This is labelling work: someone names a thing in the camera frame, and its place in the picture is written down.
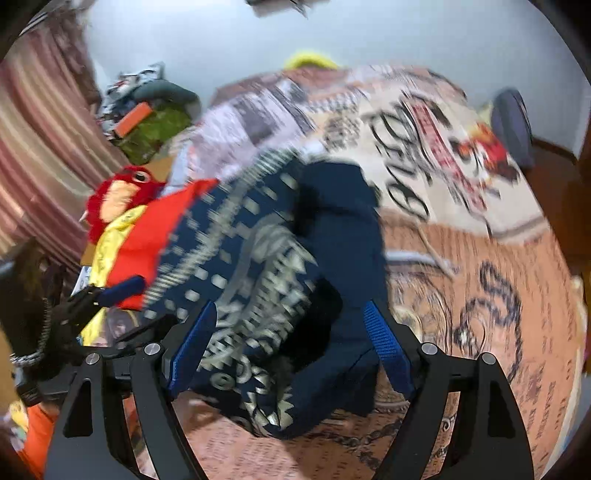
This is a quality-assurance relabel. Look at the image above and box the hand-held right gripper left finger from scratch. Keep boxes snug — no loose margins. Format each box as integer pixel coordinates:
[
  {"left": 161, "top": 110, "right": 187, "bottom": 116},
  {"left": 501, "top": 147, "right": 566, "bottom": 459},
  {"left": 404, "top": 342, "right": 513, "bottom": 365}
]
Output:
[{"left": 44, "top": 300, "right": 219, "bottom": 480}]

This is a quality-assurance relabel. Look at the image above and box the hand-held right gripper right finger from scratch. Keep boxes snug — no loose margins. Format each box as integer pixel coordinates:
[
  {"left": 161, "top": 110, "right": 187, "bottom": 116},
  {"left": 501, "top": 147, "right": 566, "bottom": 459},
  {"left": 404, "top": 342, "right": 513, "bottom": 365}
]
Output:
[{"left": 362, "top": 300, "right": 536, "bottom": 480}]

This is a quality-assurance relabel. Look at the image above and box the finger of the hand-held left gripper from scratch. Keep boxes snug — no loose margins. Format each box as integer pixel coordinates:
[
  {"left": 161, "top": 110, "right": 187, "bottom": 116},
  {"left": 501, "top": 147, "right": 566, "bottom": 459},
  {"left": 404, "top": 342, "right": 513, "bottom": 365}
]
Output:
[
  {"left": 74, "top": 311, "right": 192, "bottom": 361},
  {"left": 48, "top": 275, "right": 147, "bottom": 333}
]

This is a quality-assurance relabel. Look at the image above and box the navy patterned garment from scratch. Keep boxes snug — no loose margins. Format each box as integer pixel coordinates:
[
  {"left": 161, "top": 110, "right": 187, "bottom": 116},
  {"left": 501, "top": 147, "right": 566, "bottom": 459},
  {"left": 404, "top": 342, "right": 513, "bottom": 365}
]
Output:
[{"left": 143, "top": 148, "right": 416, "bottom": 439}]

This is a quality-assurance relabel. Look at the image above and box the red plush toy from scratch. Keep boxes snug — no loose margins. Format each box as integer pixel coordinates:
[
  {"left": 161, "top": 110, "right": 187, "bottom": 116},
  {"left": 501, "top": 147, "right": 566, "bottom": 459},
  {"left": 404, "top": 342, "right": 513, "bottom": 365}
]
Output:
[{"left": 85, "top": 166, "right": 220, "bottom": 311}]

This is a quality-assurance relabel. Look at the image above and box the newspaper print bedsheet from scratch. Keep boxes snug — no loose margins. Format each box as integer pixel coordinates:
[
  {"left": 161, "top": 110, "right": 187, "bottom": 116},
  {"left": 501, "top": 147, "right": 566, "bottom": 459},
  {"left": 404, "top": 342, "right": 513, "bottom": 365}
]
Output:
[{"left": 134, "top": 62, "right": 587, "bottom": 480}]

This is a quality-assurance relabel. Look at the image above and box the orange cloth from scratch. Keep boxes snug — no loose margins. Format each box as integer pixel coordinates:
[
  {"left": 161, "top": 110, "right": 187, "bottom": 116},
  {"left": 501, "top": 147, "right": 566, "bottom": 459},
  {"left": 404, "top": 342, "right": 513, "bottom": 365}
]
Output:
[{"left": 18, "top": 406, "right": 61, "bottom": 476}]

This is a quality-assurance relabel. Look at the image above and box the green patterned cloth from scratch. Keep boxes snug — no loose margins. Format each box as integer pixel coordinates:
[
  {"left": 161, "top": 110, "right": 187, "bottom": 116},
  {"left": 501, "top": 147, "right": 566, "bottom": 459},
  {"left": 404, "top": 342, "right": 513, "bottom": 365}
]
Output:
[{"left": 113, "top": 104, "right": 199, "bottom": 164}]

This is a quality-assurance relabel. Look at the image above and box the striped curtain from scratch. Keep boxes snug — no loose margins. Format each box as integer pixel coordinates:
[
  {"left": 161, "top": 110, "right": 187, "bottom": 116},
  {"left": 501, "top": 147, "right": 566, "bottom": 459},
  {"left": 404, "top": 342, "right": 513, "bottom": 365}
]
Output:
[{"left": 0, "top": 14, "right": 125, "bottom": 273}]

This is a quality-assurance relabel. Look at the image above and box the orange box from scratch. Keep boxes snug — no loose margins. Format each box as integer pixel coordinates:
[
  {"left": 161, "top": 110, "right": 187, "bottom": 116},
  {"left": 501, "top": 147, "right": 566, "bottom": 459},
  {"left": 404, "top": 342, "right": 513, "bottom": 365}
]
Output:
[{"left": 116, "top": 102, "right": 153, "bottom": 137}]

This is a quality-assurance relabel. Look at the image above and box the grey cloth roll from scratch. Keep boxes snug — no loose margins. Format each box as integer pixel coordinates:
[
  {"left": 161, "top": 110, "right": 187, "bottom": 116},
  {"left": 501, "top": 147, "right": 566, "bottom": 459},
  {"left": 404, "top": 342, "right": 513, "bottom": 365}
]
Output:
[{"left": 134, "top": 78, "right": 201, "bottom": 109}]

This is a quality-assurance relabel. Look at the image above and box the grey backpack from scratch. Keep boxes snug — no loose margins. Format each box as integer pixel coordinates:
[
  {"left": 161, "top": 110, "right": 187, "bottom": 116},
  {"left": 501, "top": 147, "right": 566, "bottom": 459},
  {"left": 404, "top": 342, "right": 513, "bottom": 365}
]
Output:
[{"left": 490, "top": 89, "right": 536, "bottom": 168}]

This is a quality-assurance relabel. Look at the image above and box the yellow pillow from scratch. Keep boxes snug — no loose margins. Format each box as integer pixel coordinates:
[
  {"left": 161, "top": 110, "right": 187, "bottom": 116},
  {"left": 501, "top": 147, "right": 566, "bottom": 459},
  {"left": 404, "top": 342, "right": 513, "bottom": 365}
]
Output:
[{"left": 283, "top": 51, "right": 342, "bottom": 71}]

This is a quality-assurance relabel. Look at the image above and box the coiled white black cable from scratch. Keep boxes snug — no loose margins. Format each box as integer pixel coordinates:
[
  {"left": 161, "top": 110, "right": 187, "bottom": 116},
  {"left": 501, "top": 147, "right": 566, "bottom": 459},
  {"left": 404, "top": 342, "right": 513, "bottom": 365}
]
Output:
[{"left": 11, "top": 295, "right": 52, "bottom": 367}]

